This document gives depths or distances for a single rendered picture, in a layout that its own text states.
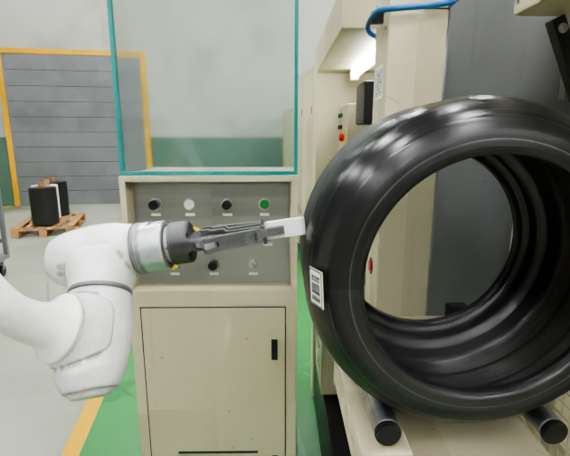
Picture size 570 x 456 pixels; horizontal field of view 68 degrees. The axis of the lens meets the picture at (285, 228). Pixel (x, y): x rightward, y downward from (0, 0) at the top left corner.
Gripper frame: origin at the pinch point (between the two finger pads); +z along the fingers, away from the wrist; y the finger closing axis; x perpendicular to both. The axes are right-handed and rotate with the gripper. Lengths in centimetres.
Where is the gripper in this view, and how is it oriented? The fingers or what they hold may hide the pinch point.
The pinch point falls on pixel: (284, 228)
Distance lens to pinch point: 74.3
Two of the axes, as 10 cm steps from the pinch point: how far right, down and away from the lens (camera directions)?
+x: 1.4, 9.7, 2.1
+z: 9.9, -1.4, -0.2
